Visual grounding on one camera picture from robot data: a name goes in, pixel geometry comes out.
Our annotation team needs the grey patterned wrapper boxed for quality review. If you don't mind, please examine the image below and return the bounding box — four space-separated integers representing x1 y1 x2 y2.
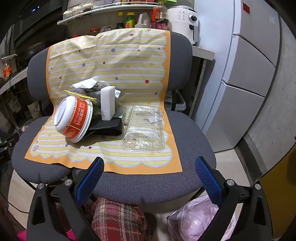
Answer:
69 80 109 116

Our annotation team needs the clear plastic clamshell container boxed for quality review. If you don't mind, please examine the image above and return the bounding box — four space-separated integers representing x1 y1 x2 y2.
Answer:
121 105 166 153

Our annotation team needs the grey refrigerator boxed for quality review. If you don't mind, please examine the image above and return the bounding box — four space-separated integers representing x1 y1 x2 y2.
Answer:
194 0 287 153

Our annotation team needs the dark bottle with yellow cap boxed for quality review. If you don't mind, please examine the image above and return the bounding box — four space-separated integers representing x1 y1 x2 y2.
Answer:
116 12 124 30

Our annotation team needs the white foam block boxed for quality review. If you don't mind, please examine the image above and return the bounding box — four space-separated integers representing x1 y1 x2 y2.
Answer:
100 85 116 121

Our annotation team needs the orange and white paper bowl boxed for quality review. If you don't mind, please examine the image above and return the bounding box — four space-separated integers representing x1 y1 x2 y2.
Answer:
54 96 93 143

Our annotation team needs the black microwave oven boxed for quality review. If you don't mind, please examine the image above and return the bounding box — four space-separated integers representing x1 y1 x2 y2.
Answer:
13 0 70 49

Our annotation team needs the person's plaid trouser leg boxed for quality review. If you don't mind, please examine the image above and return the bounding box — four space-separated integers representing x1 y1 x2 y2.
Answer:
57 197 147 241

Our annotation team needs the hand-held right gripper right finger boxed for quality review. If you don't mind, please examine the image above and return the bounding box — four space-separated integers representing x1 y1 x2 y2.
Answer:
195 156 270 241

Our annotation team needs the black leather wallet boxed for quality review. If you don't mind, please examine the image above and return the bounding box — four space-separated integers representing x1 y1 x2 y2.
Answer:
80 117 123 139

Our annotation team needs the yellow striped plastic mat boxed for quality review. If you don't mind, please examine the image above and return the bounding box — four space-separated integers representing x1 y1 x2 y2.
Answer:
24 30 183 174

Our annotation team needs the yellow panel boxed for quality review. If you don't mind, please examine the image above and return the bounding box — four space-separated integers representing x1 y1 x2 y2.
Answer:
258 148 296 241

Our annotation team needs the white plastic jug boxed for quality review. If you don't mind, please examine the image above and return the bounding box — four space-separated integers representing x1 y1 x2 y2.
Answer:
135 13 151 29

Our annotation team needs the grey office chair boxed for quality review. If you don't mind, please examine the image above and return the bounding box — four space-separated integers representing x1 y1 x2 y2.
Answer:
11 31 216 205

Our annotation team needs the pink plastic bag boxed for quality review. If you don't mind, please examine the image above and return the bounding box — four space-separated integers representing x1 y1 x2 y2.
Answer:
166 195 236 241

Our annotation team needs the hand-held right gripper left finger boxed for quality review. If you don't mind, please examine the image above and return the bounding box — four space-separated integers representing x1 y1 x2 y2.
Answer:
27 157 105 241

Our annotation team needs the oil bottle with orange handle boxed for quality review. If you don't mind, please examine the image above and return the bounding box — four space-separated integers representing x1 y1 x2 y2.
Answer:
153 1 167 22

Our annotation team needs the red label dark jar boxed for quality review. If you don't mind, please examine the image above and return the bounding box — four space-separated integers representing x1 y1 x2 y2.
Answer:
150 19 169 30

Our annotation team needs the white counter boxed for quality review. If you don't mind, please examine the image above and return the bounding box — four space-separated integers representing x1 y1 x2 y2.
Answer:
191 45 215 61

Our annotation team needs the curved glass shelf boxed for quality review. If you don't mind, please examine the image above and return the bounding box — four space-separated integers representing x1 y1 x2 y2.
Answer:
57 5 160 25

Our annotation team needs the white plastic crate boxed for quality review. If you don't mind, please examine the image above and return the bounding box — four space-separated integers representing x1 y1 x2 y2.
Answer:
165 90 186 111

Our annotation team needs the white air fryer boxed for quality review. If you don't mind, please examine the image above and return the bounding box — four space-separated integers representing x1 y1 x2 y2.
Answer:
167 6 200 45

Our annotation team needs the yellow foil wrapper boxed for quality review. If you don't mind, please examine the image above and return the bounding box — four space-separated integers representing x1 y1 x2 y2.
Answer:
65 90 97 100

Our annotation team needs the crumpled white tissue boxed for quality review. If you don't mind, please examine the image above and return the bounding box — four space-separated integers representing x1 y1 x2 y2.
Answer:
69 76 100 90

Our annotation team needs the green label bottle yellow cap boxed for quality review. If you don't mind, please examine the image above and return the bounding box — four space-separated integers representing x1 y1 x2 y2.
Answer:
125 12 136 29

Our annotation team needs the printed paper wrapper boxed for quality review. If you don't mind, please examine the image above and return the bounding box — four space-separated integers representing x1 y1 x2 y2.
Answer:
114 89 130 116

